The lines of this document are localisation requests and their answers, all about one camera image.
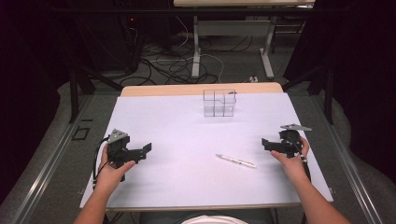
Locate white pen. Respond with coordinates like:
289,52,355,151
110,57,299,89
215,153,258,170

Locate black metal stand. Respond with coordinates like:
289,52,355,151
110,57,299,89
281,60,336,126
67,63,124,125

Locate person's right hand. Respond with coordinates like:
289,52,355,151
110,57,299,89
270,136,311,185

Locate person's white shirt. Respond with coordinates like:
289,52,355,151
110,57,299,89
180,214,250,224

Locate tangle of floor cables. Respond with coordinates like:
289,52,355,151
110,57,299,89
119,15,254,87

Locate white desk with metal legs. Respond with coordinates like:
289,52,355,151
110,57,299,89
173,0,316,80

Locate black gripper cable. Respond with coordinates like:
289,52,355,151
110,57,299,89
289,141,313,183
92,135,111,190

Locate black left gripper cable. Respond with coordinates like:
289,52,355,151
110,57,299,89
92,135,111,190

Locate white table mat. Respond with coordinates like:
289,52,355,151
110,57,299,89
78,91,334,210

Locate black equipment with red light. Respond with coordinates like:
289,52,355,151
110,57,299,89
117,12,145,75

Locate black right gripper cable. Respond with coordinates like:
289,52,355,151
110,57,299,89
289,141,313,183

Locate black horizontal bar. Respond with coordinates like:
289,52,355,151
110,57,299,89
50,7,316,15

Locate metal floor rail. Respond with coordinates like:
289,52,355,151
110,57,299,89
8,92,93,224
309,92,385,224

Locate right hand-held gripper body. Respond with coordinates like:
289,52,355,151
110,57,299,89
277,123,313,159

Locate black curtain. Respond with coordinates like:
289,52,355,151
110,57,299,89
0,0,76,204
290,0,396,185

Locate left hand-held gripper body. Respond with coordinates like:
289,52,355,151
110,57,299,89
106,128,140,183

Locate clear acrylic organizer box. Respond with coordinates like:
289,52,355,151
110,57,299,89
203,89,237,119

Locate person's left hand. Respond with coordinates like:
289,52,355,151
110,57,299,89
93,144,137,193

